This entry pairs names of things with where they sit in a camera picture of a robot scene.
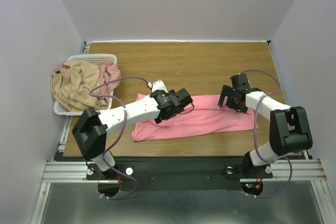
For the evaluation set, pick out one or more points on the dusty pink t shirt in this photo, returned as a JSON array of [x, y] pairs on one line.
[[108, 72]]

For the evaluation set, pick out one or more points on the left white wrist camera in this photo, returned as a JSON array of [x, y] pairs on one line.
[[158, 85]]

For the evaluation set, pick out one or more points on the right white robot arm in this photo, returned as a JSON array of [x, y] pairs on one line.
[[289, 129]]

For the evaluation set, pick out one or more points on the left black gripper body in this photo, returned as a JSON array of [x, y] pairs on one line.
[[159, 120]]

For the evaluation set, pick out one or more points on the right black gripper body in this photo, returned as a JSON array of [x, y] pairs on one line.
[[228, 96]]

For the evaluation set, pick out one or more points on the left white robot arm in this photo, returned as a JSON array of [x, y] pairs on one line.
[[94, 127]]

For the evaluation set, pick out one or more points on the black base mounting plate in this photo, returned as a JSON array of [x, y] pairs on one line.
[[175, 173]]

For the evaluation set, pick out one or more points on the beige t shirt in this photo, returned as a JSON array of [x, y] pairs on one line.
[[72, 84]]

